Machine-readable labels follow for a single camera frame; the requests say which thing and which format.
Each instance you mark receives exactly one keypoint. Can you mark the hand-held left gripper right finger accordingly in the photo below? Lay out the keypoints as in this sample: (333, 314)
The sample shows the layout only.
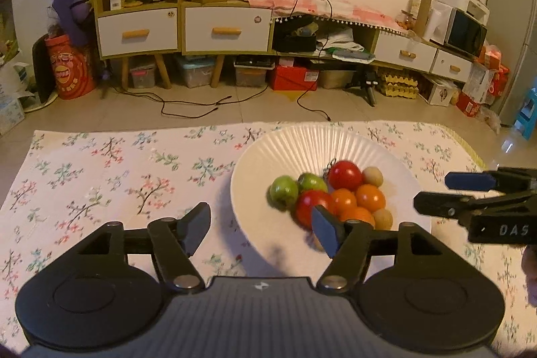
(325, 230)

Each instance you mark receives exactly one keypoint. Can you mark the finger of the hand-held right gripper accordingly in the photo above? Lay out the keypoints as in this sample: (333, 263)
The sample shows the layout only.
(436, 203)
(470, 180)

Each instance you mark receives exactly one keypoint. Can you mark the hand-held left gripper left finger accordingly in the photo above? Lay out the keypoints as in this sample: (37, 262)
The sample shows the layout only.
(197, 228)

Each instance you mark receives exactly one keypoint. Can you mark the large red tomato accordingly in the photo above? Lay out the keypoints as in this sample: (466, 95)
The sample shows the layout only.
(308, 207)

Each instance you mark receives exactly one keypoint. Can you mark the green tomato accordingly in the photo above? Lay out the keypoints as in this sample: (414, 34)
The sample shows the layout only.
(312, 182)
(284, 191)

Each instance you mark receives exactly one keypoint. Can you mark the longan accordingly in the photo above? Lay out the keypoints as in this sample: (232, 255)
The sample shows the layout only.
(372, 177)
(382, 218)

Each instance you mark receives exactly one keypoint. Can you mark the small orange tomato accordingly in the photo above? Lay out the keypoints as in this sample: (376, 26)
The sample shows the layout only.
(370, 196)

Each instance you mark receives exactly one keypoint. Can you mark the red tomato with stem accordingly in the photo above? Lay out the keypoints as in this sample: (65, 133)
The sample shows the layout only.
(345, 174)

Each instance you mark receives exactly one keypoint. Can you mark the white plate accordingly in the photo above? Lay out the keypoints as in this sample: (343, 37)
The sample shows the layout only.
(293, 148)

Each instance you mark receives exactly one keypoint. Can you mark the blue stool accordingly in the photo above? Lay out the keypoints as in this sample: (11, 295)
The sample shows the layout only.
(528, 110)

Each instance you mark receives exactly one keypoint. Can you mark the white printed carton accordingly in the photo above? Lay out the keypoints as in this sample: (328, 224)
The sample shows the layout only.
(438, 91)

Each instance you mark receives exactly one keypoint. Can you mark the red and white boxes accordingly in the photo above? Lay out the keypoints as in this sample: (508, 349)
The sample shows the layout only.
(482, 81)

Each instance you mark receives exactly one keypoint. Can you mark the floral tablecloth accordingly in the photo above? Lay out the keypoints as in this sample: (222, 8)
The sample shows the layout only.
(105, 173)

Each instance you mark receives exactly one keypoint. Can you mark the white low drawer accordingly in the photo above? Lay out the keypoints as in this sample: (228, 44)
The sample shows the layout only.
(398, 47)
(451, 64)

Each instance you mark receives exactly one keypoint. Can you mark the yellow egg cartons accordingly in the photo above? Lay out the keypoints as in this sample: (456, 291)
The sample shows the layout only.
(396, 86)

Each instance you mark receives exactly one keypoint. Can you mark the black tripod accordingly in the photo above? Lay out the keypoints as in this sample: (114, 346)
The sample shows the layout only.
(369, 83)

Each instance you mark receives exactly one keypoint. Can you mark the grey refrigerator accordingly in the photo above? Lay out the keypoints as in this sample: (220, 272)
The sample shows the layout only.
(512, 47)

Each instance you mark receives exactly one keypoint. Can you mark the black microwave oven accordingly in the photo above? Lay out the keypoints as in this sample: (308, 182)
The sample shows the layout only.
(465, 33)

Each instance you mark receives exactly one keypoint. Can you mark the clear storage box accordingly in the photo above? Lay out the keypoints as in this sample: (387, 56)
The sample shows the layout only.
(142, 75)
(335, 79)

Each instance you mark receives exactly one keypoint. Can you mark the storage box with blue lid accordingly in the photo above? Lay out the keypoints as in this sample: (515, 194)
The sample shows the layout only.
(194, 73)

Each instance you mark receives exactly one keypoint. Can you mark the red box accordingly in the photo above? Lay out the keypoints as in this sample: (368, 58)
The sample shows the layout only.
(289, 78)

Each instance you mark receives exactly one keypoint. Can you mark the storage box with dark lid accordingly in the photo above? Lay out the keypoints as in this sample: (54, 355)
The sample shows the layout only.
(251, 73)

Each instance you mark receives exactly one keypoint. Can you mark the low wooden cabinet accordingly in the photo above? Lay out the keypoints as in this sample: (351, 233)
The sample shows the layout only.
(373, 43)

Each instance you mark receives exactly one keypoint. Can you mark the white cloth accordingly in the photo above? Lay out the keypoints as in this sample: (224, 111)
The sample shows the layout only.
(342, 41)

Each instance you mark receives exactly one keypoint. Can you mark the red printed bucket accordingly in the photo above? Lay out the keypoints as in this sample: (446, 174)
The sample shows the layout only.
(67, 68)

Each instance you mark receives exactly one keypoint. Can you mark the white cabinet drawer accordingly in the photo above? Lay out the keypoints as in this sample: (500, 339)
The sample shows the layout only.
(201, 20)
(113, 22)

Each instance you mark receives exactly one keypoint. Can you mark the pink cloth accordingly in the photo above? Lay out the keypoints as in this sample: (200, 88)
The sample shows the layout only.
(335, 10)

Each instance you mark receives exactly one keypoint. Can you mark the black panel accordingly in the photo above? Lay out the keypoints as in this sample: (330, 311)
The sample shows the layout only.
(40, 73)

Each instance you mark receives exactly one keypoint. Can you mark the white bag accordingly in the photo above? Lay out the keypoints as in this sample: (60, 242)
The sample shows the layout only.
(14, 89)

